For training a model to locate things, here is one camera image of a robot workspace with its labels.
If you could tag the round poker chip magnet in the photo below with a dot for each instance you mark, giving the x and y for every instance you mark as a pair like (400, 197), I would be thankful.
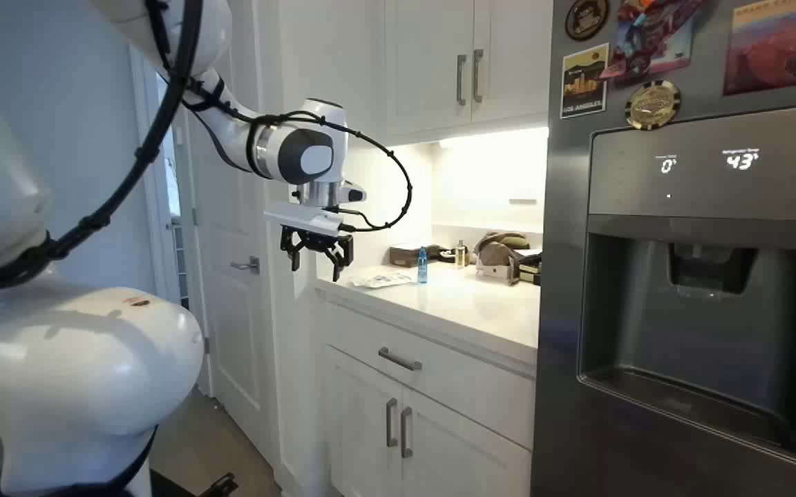
(654, 103)

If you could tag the round black gold magnet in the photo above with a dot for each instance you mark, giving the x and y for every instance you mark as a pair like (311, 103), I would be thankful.
(586, 18)

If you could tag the white interior door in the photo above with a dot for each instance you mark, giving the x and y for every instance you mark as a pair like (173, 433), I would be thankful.
(234, 320)

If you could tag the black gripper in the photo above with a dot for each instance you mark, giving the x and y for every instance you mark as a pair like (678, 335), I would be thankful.
(322, 243)

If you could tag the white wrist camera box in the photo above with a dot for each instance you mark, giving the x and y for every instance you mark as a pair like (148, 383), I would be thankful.
(303, 218)

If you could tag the yellow black rectangular magnet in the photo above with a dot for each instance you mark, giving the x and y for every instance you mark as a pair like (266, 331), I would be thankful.
(584, 81)

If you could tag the stainless steel refrigerator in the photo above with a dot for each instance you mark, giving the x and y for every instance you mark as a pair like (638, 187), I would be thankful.
(693, 320)

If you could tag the white printed paper sheet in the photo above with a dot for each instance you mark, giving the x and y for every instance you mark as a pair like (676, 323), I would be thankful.
(381, 276)

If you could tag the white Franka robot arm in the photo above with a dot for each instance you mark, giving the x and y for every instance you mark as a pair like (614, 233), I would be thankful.
(67, 368)

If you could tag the red landscape photo magnet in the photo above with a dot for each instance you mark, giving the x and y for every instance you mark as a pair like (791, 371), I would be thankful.
(772, 49)

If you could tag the black floor object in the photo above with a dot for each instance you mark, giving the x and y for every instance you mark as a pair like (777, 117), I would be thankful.
(219, 484)

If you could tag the colourful figure magnet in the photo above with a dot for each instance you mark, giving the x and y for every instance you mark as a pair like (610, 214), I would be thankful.
(657, 36)

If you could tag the small amber bottle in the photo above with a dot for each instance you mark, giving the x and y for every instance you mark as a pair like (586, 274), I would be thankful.
(463, 254)

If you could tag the blue plastic bottle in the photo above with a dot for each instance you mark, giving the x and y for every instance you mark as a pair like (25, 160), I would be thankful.
(423, 265)

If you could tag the white wall outlet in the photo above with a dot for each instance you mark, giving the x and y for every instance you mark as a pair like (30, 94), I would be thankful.
(523, 200)

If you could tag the white upper cabinet door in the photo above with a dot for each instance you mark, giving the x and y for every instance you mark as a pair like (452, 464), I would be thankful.
(428, 63)
(512, 56)

